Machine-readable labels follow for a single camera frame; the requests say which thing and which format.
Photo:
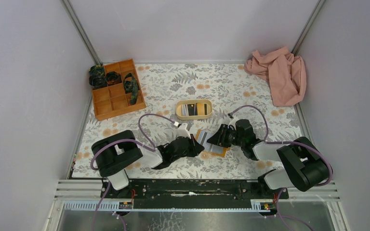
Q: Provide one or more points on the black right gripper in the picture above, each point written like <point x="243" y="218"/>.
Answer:
<point x="222" y="137"/>

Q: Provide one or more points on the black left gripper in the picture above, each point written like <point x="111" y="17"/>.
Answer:
<point x="188" y="145"/>

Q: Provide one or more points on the grey card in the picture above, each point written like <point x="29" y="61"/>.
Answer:
<point x="214" y="149"/>

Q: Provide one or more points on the orange card with black stripe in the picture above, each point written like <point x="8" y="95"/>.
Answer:
<point x="202" y="109"/>

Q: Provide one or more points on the beige oval plastic tray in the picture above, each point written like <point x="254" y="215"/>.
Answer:
<point x="191" y="104"/>

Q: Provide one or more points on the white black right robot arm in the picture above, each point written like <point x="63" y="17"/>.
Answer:
<point x="303" y="165"/>

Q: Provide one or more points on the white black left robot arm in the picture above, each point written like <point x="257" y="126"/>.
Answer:
<point x="113" y="154"/>

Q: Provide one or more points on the white card in tray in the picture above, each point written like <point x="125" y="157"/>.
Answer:
<point x="184" y="109"/>

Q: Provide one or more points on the floral patterned table mat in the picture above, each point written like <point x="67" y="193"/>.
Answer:
<point x="228" y="87"/>

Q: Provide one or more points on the pink crumpled cloth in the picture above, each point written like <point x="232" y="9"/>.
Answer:
<point x="283" y="71"/>

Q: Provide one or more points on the orange compartment organizer tray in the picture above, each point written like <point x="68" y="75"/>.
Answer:
<point x="119" y="92"/>

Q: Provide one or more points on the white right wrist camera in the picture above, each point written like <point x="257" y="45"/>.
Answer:
<point x="232" y="122"/>

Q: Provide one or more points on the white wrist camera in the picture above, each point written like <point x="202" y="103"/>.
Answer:
<point x="181" y="130"/>
<point x="232" y="122"/>

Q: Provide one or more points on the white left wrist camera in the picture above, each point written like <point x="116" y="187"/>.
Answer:
<point x="181" y="130"/>

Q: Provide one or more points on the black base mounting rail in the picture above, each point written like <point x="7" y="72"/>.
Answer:
<point x="192" y="194"/>

